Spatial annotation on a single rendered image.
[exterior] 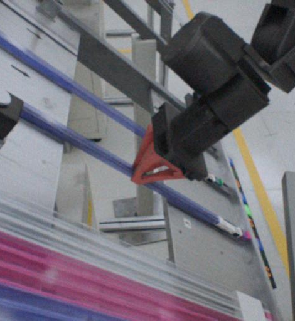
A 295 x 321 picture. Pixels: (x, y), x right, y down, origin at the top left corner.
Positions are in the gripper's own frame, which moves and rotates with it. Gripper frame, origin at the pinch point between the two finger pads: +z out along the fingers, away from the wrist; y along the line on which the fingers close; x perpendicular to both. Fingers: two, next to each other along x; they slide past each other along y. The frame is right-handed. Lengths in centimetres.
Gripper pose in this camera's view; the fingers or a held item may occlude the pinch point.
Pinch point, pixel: (137, 174)
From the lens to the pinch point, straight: 48.8
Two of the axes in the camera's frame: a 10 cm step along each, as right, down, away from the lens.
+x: 7.3, 4.6, 5.1
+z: -6.9, 5.4, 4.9
